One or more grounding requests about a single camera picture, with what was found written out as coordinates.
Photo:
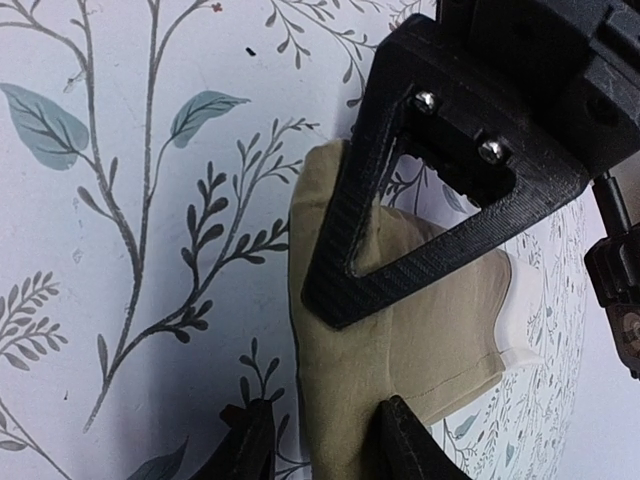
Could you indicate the tan beige underwear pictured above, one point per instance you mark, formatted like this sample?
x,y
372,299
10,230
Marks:
x,y
439,349

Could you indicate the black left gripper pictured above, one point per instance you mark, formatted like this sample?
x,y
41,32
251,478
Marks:
x,y
576,62

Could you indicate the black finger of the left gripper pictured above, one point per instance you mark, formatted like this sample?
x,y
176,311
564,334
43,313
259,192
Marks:
x,y
444,133

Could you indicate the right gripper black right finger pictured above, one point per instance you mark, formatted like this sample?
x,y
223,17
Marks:
x,y
405,449

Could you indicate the floral patterned table cloth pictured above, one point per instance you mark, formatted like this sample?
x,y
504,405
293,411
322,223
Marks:
x,y
148,153

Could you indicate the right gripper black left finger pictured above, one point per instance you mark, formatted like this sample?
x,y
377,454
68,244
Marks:
x,y
248,450

